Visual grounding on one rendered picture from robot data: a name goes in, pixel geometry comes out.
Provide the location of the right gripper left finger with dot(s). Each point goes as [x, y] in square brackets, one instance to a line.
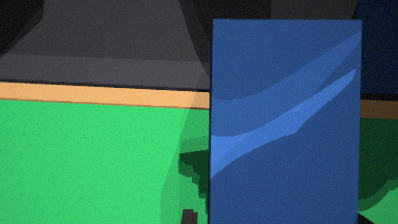
[189, 217]

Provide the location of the tall dark blue block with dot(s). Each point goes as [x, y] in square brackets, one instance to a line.
[284, 120]
[379, 50]

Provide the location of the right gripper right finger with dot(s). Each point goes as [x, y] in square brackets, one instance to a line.
[363, 220]

